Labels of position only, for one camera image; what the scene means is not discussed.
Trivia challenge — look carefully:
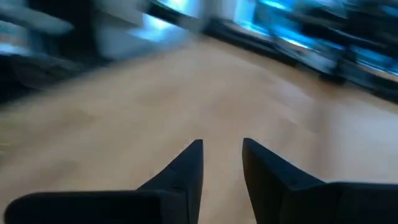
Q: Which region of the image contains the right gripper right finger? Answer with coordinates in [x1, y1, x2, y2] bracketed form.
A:
[242, 138, 398, 224]

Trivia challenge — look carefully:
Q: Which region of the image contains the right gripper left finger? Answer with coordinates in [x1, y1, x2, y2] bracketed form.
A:
[4, 139, 204, 224]

